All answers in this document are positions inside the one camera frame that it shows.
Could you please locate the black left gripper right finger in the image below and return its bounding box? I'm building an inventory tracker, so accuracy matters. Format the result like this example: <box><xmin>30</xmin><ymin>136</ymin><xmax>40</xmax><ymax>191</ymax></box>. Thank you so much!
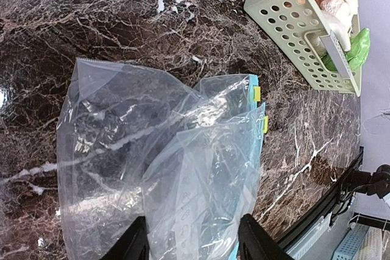
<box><xmin>238</xmin><ymin>214</ymin><xmax>293</xmax><ymax>260</ymax></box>

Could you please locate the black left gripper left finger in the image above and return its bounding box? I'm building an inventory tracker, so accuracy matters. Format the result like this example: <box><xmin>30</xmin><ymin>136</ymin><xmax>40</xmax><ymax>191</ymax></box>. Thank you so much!
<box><xmin>101</xmin><ymin>216</ymin><xmax>149</xmax><ymax>260</ymax></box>

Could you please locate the clear zip bag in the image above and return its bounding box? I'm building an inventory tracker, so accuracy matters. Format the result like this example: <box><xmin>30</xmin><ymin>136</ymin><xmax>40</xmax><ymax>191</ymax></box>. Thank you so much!
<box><xmin>57</xmin><ymin>59</ymin><xmax>265</xmax><ymax>259</ymax></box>
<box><xmin>143</xmin><ymin>106</ymin><xmax>265</xmax><ymax>259</ymax></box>

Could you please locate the green leafy vegetable toy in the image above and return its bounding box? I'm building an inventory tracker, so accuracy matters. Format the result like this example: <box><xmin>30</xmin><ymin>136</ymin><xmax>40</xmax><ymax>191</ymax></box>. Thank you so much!
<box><xmin>316</xmin><ymin>26</ymin><xmax>371</xmax><ymax>72</ymax></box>

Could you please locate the pale green perforated basket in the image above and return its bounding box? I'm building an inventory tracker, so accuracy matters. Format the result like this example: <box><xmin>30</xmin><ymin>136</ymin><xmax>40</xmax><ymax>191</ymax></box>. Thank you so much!
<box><xmin>244</xmin><ymin>0</ymin><xmax>362</xmax><ymax>96</ymax></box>

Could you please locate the white green cabbage toy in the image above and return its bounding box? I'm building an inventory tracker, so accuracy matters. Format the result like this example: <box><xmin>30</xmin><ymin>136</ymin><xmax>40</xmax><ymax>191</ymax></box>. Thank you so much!
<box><xmin>315</xmin><ymin>0</ymin><xmax>358</xmax><ymax>52</ymax></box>

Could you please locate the black table edge rail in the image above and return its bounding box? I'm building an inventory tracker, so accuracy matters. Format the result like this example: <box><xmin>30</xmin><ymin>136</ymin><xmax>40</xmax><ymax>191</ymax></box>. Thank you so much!
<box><xmin>275</xmin><ymin>146</ymin><xmax>364</xmax><ymax>250</ymax></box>

